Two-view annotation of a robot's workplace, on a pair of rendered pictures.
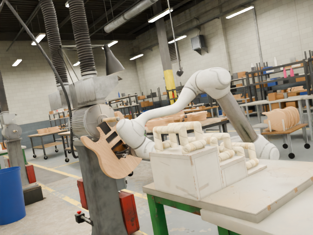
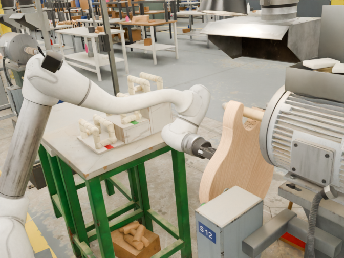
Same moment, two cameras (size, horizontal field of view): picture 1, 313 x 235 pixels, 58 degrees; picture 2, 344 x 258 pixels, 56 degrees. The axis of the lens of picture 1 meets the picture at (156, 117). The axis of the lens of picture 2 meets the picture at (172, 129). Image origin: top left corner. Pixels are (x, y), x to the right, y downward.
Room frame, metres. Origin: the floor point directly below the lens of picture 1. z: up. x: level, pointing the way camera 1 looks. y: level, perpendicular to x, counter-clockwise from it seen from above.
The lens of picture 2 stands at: (2.89, 0.06, 1.65)
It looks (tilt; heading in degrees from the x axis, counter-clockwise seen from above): 24 degrees down; 180
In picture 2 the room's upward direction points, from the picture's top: 5 degrees counter-clockwise
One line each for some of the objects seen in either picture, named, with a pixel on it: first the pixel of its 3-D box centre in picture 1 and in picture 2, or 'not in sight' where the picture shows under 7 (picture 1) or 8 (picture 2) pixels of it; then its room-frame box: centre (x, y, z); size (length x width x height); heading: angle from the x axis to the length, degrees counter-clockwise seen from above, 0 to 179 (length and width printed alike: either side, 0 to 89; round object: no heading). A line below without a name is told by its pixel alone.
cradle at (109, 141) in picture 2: not in sight; (106, 142); (1.42, -0.28, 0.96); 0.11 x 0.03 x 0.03; 127
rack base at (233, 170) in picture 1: (210, 168); (124, 125); (1.25, -0.20, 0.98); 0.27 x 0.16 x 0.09; 37
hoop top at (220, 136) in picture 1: (211, 136); not in sight; (1.28, -0.24, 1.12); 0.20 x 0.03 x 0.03; 36
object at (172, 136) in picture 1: (172, 136); (147, 91); (1.25, -0.06, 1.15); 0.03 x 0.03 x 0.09
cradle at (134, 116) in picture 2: not in sight; (131, 117); (1.33, -0.15, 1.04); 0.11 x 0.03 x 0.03; 127
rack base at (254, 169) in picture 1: (233, 168); (100, 140); (1.34, -0.33, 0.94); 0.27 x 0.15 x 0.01; 37
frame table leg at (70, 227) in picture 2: not in sight; (65, 202); (1.18, -0.66, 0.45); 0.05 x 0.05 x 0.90; 37
